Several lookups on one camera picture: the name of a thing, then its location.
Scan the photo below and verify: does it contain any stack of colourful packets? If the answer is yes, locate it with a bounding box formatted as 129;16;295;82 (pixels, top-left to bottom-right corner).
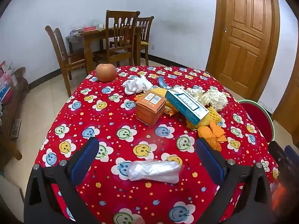
0;60;15;101

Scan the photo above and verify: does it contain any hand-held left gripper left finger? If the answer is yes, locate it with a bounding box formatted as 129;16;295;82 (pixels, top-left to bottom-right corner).
23;136;100;224

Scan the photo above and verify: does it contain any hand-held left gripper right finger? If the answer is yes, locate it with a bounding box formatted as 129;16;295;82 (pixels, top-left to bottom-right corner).
195;138;281;224

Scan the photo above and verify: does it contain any clear plastic bag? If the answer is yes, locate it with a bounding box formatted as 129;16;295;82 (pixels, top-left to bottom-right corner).
128;158;185;184

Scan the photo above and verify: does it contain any wooden panel door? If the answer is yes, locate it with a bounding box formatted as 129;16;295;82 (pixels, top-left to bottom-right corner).
206;0;281;101
272;74;299;141

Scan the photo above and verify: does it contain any orange cardboard box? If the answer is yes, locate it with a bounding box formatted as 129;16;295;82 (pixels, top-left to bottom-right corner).
135;92;167;127

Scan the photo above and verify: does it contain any wooden dining table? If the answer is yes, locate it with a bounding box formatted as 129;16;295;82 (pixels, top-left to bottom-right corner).
80;27;143;75

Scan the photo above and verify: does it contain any blue and white carton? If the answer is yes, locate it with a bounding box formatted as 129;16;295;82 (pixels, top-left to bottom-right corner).
165;86;210;125

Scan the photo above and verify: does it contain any grey side table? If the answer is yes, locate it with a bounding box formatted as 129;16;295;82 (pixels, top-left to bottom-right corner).
65;35;84;55

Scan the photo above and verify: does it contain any wooden dining chair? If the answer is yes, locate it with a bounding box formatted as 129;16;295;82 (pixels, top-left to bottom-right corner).
134;16;155;66
45;25;87;97
93;10;141;67

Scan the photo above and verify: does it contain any blue plastic handle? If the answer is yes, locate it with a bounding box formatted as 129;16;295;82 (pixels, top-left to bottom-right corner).
157;76;172;90

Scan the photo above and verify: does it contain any red apple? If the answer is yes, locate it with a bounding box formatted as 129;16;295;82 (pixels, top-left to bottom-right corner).
95;63;117;83

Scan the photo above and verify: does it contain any orange foam net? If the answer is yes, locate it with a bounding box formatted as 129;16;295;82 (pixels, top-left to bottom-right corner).
198;121;228;153

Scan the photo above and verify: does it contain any white sock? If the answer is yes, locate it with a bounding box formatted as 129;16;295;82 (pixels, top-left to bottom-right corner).
122;75;154;96

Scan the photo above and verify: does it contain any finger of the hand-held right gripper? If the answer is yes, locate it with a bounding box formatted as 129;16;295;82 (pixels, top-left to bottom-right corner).
268;141;299;181

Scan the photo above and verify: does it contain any small yellow foam net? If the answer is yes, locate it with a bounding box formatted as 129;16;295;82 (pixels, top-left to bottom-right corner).
186;106;223;131

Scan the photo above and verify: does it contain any red bin with green rim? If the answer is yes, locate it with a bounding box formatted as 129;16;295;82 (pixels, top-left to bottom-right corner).
238;99;276;143

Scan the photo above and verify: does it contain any red flower-print tablecloth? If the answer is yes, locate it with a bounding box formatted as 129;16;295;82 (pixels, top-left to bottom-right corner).
41;65;281;224

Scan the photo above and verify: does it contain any large yellow foam net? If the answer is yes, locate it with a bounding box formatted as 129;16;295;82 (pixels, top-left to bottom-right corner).
140;87;178;117

